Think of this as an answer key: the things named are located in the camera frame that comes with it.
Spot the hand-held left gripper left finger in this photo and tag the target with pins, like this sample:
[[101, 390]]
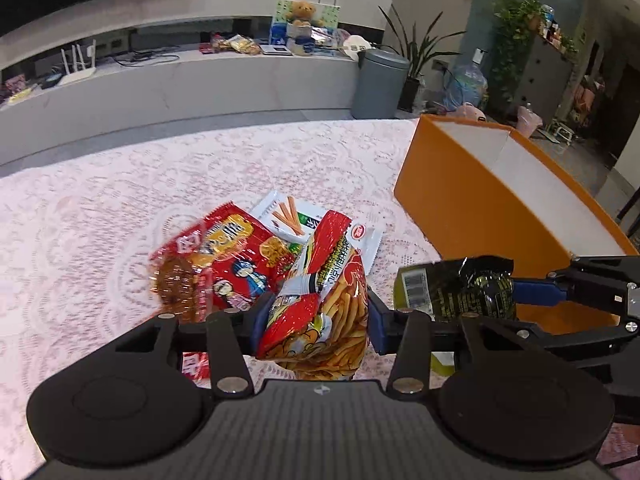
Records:
[[256, 332]]

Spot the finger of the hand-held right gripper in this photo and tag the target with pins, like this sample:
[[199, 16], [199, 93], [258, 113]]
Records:
[[575, 336], [540, 293]]

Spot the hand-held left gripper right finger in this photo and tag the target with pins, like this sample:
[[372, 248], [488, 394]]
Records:
[[380, 330]]

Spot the orange stick snack bag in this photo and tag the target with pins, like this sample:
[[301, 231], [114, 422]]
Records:
[[325, 320]]

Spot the red packet white letters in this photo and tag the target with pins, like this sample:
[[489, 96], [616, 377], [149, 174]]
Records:
[[195, 367]]

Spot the red yellow cartoon packet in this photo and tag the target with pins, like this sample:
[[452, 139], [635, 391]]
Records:
[[235, 255]]

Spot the dark green foil packet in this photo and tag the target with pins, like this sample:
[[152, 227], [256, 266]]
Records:
[[450, 290]]

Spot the clear brown meat packet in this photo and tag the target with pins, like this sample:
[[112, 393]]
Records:
[[175, 280]]

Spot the white stick print packet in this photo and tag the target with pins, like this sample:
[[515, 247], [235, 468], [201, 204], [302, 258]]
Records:
[[280, 217]]

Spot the orange cardboard box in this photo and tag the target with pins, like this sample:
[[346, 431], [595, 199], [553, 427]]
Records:
[[450, 195]]

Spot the white step stool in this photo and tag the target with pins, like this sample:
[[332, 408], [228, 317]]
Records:
[[561, 131]]

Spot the pink bucket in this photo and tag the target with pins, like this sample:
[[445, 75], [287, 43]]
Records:
[[529, 120]]

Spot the pink heater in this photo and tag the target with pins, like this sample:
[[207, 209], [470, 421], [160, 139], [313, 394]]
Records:
[[472, 111]]

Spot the pink white lace tablecloth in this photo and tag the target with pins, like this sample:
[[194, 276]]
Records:
[[100, 210]]

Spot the dark grey cabinet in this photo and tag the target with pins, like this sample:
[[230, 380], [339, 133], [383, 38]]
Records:
[[545, 80]]

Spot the blue water jug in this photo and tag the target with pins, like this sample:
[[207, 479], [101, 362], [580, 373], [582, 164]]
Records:
[[467, 85]]

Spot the long leaf potted plant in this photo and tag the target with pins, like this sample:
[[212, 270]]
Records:
[[412, 96]]

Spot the grey trash bin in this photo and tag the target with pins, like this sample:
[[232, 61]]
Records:
[[377, 85]]

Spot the group of small bottles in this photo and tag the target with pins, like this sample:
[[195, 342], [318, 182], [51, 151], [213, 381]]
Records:
[[557, 30]]

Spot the trailing green plant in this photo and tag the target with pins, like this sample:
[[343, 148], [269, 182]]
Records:
[[515, 20]]

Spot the small digital scale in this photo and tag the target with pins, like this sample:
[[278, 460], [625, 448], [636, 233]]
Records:
[[275, 50]]

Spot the white round object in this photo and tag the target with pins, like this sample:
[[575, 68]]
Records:
[[357, 46]]

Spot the yellow snack bag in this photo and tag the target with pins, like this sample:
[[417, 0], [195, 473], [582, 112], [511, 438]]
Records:
[[245, 45]]

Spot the red snack bag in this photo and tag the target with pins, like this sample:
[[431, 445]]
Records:
[[214, 44]]

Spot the blue white carton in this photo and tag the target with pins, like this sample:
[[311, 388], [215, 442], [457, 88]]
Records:
[[279, 35]]

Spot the white router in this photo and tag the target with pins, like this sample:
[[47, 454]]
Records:
[[80, 76]]

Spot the green patterned board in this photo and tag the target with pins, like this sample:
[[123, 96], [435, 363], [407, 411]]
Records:
[[328, 14]]

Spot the small black box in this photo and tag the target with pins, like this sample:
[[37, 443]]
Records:
[[51, 81]]

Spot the brown teddy bear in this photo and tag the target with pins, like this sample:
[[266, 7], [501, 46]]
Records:
[[301, 11]]

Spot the yellow paper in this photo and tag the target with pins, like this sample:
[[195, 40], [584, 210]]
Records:
[[24, 96]]

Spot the pink photo frame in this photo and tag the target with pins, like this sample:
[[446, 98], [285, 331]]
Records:
[[15, 84]]

